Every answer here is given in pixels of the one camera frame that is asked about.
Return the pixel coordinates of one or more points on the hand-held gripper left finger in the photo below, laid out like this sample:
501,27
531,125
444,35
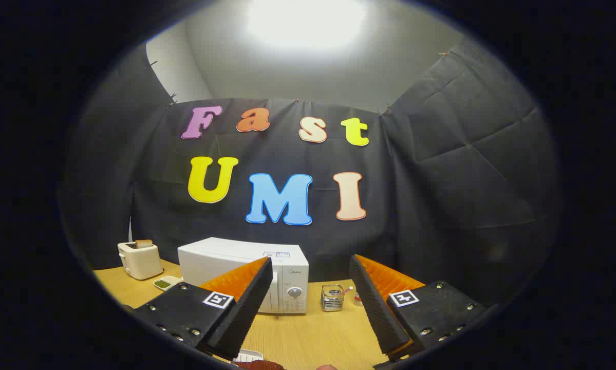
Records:
243,313

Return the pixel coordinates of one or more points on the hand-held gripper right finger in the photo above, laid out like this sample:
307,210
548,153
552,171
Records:
377,308

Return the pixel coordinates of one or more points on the red meat piece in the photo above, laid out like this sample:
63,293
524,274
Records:
260,365

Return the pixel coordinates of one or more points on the white toaster oven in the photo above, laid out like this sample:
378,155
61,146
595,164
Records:
220,257

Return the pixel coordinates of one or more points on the cream toaster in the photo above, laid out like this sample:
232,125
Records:
142,261

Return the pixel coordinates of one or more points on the small white tray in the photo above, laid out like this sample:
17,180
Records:
248,355

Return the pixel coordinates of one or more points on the divided white bean dish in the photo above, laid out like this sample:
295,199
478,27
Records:
165,283

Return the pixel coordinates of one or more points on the toasted bread slice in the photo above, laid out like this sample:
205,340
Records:
144,243

